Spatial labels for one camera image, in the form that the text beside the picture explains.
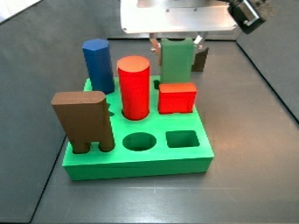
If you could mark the green shape sorter base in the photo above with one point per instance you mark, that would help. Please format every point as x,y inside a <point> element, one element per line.
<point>161,145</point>

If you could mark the black curved fixture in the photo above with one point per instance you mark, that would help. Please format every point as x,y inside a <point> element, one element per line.
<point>199,62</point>

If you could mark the red square block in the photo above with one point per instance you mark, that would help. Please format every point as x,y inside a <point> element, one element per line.
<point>177,98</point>

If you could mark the blue hexagonal prism block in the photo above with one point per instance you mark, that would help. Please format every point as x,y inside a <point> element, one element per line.
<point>98,60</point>

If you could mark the green arch block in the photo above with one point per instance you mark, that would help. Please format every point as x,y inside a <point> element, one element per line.
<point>177,60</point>

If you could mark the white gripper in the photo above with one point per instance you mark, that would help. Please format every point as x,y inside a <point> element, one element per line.
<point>161,16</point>

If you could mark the red cylinder block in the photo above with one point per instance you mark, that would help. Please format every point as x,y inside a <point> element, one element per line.
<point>134,82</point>

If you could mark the brown arch-foot block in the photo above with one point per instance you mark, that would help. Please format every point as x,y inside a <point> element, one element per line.
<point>85,118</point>

